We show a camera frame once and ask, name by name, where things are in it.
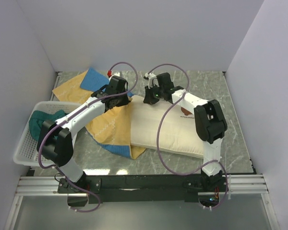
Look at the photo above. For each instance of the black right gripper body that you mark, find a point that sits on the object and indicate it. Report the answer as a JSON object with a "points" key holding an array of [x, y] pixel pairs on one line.
{"points": [[154, 94]]}

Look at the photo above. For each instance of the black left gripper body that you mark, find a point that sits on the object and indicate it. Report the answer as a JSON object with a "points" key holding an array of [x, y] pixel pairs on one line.
{"points": [[122, 100]]}

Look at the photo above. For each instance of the blue and yellow pillowcase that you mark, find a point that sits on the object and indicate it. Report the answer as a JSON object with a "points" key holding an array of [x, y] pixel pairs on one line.
{"points": [[111, 130]]}

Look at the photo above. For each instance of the cream pillow with bear print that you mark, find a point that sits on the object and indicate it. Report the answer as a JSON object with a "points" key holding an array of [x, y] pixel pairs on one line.
{"points": [[177, 135]]}

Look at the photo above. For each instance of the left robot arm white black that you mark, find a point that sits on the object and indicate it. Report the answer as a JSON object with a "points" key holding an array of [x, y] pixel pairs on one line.
{"points": [[56, 137]]}

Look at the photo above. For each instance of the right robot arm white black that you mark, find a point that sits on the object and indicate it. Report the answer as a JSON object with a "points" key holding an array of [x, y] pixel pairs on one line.
{"points": [[210, 123]]}

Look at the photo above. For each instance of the green cloth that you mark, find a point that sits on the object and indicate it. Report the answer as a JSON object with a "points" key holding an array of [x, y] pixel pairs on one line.
{"points": [[37, 119]]}

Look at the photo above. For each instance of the black base beam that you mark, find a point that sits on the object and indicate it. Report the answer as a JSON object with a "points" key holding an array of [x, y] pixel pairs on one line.
{"points": [[137, 188]]}

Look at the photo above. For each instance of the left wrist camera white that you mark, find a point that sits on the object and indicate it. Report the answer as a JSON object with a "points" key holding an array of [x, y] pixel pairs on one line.
{"points": [[111, 73]]}

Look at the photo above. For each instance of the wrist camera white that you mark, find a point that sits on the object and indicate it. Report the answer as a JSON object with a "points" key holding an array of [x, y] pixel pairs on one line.
{"points": [[111, 73], [150, 78]]}

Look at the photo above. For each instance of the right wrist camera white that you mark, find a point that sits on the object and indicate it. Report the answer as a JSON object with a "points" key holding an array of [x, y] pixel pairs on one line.
{"points": [[150, 78]]}

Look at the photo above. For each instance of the aluminium rail frame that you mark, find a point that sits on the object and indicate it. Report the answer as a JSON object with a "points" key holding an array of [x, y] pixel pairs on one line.
{"points": [[48, 186]]}

